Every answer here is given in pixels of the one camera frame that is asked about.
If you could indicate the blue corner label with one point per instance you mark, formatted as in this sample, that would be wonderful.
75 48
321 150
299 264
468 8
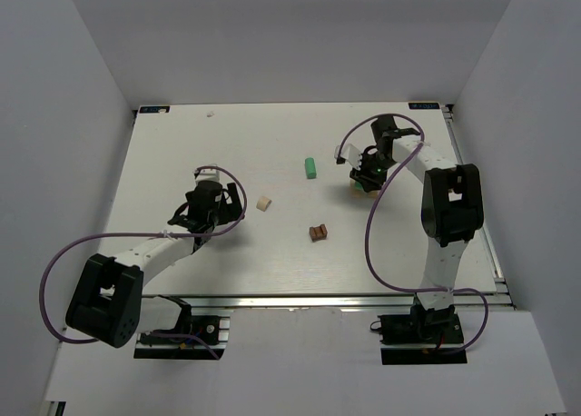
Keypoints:
155 109
423 105

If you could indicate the brown notched block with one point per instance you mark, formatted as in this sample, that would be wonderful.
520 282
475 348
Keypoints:
318 233

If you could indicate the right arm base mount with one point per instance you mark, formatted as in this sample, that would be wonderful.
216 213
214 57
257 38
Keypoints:
402 343

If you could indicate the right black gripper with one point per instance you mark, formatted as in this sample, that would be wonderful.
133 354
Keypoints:
363 180

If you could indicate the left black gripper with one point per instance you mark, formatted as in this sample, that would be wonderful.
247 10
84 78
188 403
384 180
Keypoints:
225 203

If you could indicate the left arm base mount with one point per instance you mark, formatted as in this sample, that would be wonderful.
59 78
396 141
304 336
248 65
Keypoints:
170 329

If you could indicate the left blue corner label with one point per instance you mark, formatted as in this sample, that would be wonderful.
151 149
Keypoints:
155 109

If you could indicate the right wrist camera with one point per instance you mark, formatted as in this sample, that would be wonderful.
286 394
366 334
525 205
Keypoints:
350 154

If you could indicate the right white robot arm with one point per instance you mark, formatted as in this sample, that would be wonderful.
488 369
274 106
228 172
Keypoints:
451 210

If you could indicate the green cylinder block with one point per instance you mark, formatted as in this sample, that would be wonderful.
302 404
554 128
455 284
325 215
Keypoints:
310 168

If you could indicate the beige arch block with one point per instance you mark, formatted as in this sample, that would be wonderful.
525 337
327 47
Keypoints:
263 203

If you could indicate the right blue corner label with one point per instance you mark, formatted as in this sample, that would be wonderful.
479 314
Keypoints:
423 105

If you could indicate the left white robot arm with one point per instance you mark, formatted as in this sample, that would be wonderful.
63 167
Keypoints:
107 302

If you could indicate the tan rectangular wood block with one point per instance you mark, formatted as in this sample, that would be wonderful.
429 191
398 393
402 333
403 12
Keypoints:
357 193

